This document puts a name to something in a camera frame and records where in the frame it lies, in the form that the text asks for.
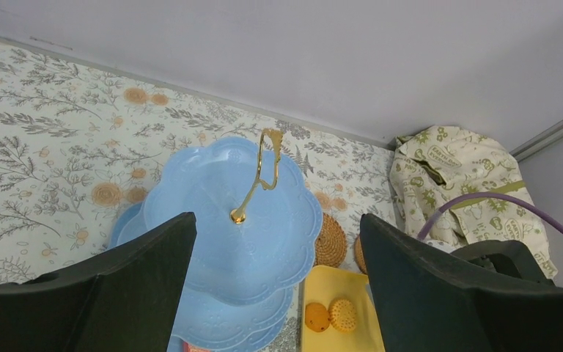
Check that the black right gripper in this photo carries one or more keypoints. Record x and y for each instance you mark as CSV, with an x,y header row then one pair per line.
x,y
511,258

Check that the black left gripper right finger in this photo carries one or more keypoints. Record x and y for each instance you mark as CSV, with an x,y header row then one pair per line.
x,y
429,300

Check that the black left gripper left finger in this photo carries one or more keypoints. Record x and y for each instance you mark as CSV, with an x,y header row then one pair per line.
x,y
124,299

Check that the woven rattan coaster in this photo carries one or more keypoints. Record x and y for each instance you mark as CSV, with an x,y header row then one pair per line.
x,y
358,255
331,244

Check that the orange waffle cookie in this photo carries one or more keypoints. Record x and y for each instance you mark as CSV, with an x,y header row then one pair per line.
x,y
343,315

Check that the yellow serving tray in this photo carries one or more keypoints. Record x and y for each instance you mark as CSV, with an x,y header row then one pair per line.
x,y
324,284

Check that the blue three-tier cake stand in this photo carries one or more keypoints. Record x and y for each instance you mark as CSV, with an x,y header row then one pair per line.
x,y
256,225

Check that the pink cake slice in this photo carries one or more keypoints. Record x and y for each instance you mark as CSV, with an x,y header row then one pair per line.
x,y
191,348

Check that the orange round cookie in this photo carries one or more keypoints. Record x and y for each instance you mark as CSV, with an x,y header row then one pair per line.
x,y
316,317

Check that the printed cloth bag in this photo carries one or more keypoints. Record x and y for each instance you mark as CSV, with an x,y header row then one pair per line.
x,y
444,162

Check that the floral tablecloth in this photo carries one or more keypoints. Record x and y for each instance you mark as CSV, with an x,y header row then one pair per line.
x,y
80,146

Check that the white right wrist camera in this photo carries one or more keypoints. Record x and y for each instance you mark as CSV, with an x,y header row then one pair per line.
x,y
443,246

